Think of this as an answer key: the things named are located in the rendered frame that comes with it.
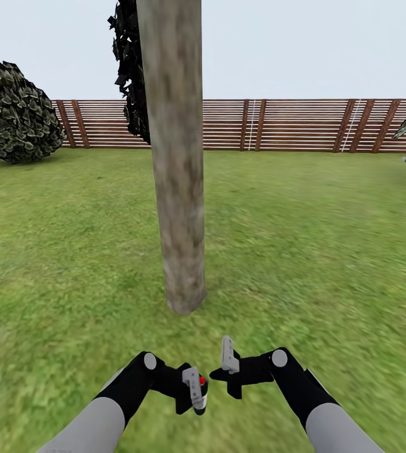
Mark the pesticide atomizer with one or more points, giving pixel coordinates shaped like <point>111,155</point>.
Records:
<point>204,387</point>

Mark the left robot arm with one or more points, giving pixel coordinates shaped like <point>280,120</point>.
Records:
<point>97,429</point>

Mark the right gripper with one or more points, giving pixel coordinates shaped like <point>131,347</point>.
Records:
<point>236,379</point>

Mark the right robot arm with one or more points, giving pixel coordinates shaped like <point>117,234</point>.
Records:
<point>330,429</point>

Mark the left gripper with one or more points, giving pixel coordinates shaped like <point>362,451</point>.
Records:
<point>180,391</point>

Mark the tree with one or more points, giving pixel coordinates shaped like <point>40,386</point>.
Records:
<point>127,51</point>
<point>170,34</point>

